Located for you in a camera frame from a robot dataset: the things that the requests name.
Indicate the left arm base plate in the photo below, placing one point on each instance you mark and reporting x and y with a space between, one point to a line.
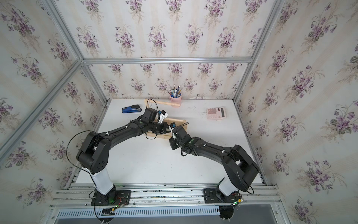
118 197

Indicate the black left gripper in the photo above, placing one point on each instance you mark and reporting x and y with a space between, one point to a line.
165 126

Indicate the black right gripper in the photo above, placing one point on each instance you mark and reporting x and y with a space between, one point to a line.
172 143

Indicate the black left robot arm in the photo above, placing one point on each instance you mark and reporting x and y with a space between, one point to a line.
94 153

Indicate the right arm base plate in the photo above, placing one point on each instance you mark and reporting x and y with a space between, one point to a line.
212 195

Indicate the blue black stapler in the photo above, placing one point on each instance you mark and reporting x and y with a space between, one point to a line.
132 109

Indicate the wooden jewelry display stand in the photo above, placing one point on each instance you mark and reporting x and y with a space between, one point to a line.
168 120

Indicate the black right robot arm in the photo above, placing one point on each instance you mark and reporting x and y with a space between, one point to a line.
240 168

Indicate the aluminium mounting rail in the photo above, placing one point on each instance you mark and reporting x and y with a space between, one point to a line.
158 200

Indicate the pens in pink cup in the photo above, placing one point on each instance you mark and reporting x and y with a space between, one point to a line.
175 91

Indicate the pink pen holder cup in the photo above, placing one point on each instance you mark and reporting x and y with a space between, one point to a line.
177 101

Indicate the pink calculator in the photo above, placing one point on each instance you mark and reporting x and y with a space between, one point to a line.
216 113

